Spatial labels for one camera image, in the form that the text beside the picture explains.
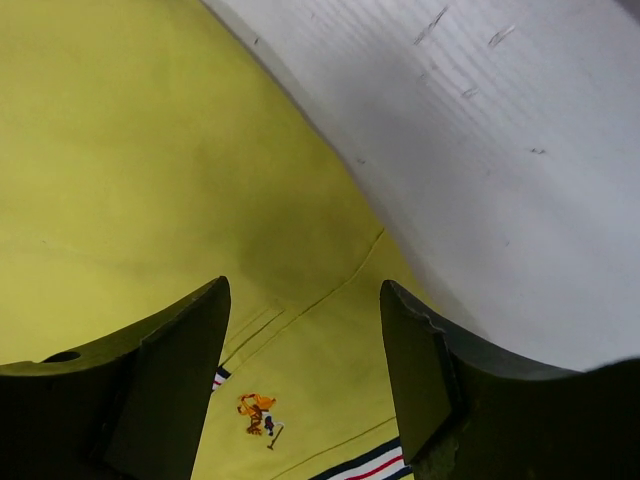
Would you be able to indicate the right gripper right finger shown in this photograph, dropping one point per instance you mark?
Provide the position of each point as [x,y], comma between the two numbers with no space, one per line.
[469,409]

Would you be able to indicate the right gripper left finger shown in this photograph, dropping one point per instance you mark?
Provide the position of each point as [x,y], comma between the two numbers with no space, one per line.
[129,405]

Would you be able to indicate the yellow-green trousers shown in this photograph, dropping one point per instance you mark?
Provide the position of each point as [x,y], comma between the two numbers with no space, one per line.
[145,152]

